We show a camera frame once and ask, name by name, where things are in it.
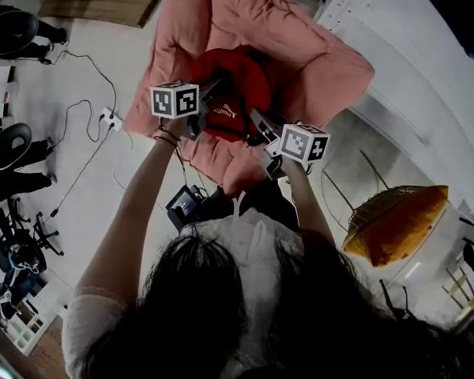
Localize red backpack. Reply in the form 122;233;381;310
189;45;277;144

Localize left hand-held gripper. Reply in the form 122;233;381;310
150;77;222;141

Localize person's right forearm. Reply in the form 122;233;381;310
280;158;337;244

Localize person's white shirt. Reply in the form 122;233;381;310
61;207;313;379

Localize black wrist band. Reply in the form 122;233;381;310
153;124;181;148

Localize person's left forearm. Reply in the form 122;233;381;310
74;118;190;295

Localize person's black trousers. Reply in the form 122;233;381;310
209;178;301;232

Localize white power strip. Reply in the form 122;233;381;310
99;107;124;132

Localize wooden frame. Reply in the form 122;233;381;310
442;266;474;323

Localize white gold wire chair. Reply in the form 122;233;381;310
322;148;419;252

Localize white curved counter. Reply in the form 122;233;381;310
318;0;474;228

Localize pink cushioned chair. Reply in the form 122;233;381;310
122;0;376;199

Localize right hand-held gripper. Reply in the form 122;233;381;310
249;107;331;181

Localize black office chair base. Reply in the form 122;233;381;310
7;197;64;257

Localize white shelf unit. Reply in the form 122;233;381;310
0;290;60;357

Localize black cable with adapter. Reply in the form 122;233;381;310
47;124;115;223

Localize black waist pack with screen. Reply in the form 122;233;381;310
165;185;210;232

